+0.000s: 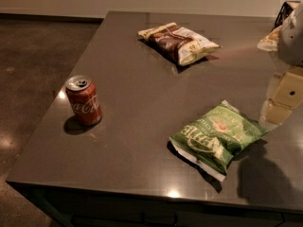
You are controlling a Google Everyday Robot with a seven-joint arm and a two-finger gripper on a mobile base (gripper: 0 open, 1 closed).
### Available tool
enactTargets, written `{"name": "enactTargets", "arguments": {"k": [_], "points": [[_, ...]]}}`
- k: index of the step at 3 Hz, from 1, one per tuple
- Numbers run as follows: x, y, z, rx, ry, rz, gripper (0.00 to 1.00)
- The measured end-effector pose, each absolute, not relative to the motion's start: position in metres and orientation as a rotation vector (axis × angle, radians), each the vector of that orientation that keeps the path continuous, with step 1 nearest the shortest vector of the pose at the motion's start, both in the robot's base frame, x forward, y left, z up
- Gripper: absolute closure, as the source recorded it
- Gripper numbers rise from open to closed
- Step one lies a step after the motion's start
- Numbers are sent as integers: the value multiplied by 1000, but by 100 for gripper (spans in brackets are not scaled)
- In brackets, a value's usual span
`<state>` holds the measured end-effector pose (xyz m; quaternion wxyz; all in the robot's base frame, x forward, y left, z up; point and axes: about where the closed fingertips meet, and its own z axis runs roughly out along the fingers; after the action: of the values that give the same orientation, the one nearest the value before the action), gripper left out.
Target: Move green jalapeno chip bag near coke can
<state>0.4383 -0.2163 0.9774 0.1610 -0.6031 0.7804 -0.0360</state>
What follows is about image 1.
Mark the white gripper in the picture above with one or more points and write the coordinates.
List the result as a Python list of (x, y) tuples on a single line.
[(293, 38)]

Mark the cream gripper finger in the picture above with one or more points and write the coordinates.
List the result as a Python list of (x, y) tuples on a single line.
[(272, 115)]

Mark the green jalapeno chip bag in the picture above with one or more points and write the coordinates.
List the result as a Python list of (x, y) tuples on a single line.
[(214, 139)]

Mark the yellow snack bag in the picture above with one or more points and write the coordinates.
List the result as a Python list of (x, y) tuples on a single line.
[(270, 42)]

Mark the brown and white chip bag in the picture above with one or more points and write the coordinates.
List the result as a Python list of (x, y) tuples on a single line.
[(178, 44)]

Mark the red coke can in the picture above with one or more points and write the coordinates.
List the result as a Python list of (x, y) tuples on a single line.
[(82, 95)]

